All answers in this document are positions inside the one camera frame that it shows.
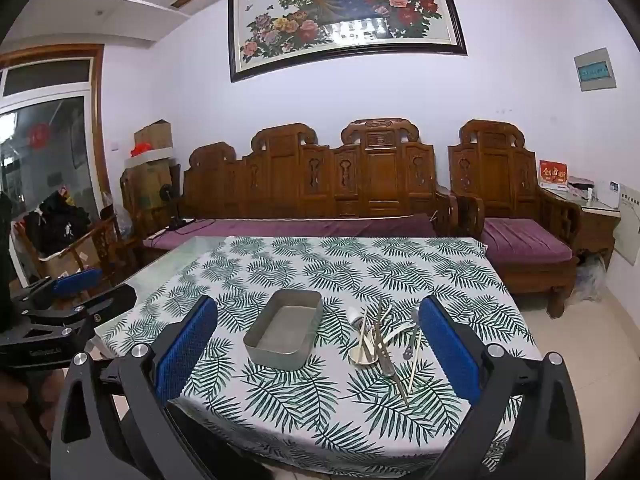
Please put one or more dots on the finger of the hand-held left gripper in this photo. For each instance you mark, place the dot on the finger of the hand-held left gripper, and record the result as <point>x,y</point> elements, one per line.
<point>75,282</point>
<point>100,306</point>

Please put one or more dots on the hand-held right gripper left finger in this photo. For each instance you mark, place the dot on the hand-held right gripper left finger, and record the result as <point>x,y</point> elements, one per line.
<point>185,352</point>

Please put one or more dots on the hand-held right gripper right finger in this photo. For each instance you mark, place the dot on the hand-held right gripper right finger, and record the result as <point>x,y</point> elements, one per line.
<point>447,350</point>

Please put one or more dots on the wooden chopstick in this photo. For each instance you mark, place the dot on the wooden chopstick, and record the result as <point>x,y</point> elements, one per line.
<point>385,355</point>
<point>398,387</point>
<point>363,335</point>
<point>413,365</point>

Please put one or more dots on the rectangular metal tray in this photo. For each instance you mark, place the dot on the rectangular metal tray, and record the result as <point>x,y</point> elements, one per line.
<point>280,335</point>

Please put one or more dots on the white paper cup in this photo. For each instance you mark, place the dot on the white paper cup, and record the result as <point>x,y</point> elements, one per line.
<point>357,316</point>

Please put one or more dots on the wooden side chair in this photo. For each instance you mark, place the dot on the wooden side chair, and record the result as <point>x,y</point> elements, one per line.
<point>112,245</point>

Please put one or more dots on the pile of dark clothing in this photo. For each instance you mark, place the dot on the pile of dark clothing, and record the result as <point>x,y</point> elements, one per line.
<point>57,225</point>

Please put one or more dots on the white plastic spoon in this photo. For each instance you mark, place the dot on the white plastic spoon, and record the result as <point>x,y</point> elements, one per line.
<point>361,355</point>

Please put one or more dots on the wooden framed glass door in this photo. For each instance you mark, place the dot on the wooden framed glass door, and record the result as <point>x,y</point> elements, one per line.
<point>50,170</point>

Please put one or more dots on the large cardboard box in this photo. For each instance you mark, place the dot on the large cardboard box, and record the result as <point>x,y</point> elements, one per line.
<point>150,185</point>

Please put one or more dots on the small black fan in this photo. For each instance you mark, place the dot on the small black fan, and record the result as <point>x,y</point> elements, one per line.
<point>166,194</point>

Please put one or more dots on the square purple seat cushion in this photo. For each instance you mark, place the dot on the square purple seat cushion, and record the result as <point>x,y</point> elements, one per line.
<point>525,240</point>

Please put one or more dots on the leaf print tablecloth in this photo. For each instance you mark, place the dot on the leaf print tablecloth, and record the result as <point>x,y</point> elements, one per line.
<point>300,270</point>

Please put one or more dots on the red cloth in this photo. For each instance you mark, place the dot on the red cloth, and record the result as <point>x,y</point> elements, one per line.
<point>141,150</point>

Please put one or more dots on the red paper door decoration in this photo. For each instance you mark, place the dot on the red paper door decoration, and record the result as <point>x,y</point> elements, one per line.
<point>40,135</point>

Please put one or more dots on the clear plastic bag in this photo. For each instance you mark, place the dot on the clear plastic bag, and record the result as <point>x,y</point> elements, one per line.
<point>591,277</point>

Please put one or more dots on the small cardboard box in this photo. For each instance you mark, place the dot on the small cardboard box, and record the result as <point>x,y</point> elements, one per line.
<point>154,136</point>

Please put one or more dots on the long purple seat cushion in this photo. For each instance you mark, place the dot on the long purple seat cushion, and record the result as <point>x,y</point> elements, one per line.
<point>300,227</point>

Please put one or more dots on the carved wooden armchair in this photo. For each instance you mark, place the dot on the carved wooden armchair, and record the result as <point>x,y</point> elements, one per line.
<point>492,170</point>

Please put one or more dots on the wooden side table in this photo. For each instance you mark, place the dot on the wooden side table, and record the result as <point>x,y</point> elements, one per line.
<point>597,230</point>

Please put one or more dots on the carved wooden sofa bench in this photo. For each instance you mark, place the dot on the carved wooden sofa bench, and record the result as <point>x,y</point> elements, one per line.
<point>380,170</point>

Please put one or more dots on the red gift box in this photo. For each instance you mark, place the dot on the red gift box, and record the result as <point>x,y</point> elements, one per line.
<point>552,174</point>

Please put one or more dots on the grey box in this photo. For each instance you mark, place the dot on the grey box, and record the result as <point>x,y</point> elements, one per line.
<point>580,187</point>

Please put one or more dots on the white box blue label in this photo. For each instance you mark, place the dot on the white box blue label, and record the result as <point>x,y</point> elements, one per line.
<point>607,194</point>

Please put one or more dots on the framed peacock flower painting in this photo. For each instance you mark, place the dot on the framed peacock flower painting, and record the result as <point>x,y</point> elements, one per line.
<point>350,10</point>

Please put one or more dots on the white wall chart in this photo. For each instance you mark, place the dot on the white wall chart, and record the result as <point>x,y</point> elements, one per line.
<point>629,225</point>

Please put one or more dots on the grey wall electrical panel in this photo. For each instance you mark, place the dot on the grey wall electrical panel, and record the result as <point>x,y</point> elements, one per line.
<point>595,70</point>

